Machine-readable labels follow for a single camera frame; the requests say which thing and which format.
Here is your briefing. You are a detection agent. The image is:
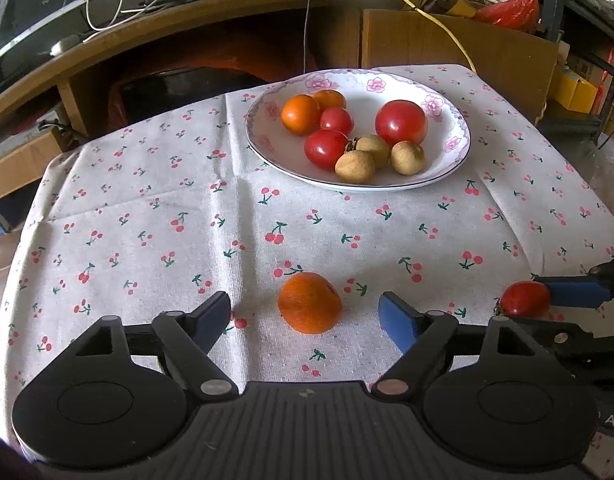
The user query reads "red plastic bag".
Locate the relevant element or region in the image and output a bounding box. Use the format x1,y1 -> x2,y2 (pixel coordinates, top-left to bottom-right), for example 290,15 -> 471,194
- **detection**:
474,0 -> 540,28

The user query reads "black metal rack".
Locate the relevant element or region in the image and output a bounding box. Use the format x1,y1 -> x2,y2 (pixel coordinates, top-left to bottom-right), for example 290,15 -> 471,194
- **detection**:
550,0 -> 614,128

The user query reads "yellow cable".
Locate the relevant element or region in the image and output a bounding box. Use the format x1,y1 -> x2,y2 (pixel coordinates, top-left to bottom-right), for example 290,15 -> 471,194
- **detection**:
202,0 -> 478,73

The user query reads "orange mandarin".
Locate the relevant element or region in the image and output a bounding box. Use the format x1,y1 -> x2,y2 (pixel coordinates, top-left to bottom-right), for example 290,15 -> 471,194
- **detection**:
312,89 -> 348,111
278,271 -> 343,335
281,94 -> 322,136

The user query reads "black monitor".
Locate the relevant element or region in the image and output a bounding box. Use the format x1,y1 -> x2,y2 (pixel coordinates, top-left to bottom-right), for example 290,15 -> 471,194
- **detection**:
0,0 -> 88,68

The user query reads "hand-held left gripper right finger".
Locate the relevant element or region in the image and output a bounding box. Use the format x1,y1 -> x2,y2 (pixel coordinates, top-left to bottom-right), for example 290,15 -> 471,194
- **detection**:
369,291 -> 555,398

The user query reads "yellow box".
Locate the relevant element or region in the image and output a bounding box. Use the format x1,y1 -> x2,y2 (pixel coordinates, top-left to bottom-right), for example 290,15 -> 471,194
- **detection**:
552,67 -> 600,111

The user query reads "cherry print tablecloth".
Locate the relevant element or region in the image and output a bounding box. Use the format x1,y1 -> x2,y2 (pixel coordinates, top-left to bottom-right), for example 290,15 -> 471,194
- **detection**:
0,64 -> 614,480

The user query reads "thin white cable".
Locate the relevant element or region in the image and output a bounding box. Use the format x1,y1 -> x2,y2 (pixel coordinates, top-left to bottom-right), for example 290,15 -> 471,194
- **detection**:
84,0 -> 125,33

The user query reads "white floral plate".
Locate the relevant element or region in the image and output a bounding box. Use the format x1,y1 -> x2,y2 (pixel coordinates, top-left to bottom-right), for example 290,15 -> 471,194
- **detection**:
244,68 -> 472,192

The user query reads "wooden desk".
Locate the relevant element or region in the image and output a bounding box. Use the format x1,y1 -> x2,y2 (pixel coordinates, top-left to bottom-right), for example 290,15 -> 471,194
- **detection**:
0,0 -> 563,206

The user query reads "oblong red tomato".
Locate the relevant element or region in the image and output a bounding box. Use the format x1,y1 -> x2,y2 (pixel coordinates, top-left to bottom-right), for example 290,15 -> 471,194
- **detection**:
494,281 -> 552,318

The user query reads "black cable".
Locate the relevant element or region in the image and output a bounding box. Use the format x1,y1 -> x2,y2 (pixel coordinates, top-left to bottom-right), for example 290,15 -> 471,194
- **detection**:
302,0 -> 313,73

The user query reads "grey computer mouse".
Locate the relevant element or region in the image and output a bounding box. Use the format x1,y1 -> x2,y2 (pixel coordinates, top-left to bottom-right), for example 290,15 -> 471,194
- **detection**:
49,35 -> 82,57

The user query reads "brown cardboard box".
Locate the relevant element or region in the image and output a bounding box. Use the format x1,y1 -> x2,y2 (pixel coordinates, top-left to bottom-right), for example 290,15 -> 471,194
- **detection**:
362,7 -> 560,121

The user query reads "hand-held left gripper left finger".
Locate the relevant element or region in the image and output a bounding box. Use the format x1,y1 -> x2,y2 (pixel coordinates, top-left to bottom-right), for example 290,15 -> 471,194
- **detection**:
76,291 -> 240,402

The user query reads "small round red tomato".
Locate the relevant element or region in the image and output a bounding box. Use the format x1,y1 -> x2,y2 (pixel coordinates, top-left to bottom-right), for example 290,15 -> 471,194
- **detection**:
303,129 -> 350,171
319,107 -> 354,136

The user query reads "large red tomato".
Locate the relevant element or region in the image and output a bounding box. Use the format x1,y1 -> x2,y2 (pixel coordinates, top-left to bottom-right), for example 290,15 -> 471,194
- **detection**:
375,100 -> 429,148

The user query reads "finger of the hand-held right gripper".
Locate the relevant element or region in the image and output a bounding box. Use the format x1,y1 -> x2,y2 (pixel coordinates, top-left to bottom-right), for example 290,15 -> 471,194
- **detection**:
532,245 -> 614,309
512,316 -> 614,361

